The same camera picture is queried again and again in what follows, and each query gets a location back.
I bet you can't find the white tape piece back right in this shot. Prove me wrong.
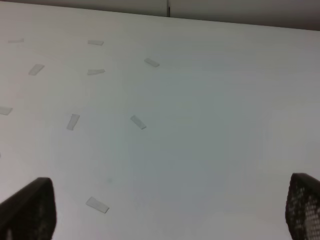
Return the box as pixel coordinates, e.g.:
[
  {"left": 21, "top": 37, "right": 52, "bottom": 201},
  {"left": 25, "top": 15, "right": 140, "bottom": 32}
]
[{"left": 144, "top": 58, "right": 160, "bottom": 68}]

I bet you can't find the white tape piece middle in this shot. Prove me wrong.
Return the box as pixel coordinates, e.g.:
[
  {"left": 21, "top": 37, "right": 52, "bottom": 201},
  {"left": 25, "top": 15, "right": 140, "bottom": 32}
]
[{"left": 28, "top": 63, "right": 45, "bottom": 76}]

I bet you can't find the white tape piece right of shirt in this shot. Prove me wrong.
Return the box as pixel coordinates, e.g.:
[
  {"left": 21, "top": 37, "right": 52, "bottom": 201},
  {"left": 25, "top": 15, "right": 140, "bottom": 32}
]
[{"left": 130, "top": 115, "right": 147, "bottom": 130}]

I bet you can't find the white tape piece inner centre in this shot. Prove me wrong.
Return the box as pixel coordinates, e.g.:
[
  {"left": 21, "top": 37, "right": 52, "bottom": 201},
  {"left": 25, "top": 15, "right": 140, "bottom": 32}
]
[{"left": 87, "top": 69, "right": 105, "bottom": 76}]

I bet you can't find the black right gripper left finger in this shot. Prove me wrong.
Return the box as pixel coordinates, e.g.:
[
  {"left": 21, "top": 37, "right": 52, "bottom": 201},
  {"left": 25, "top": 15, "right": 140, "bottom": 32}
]
[{"left": 0, "top": 177, "right": 57, "bottom": 240}]

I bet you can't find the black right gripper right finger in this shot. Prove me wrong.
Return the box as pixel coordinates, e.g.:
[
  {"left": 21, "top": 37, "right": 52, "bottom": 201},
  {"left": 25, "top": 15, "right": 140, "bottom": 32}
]
[{"left": 285, "top": 173, "right": 320, "bottom": 240}]

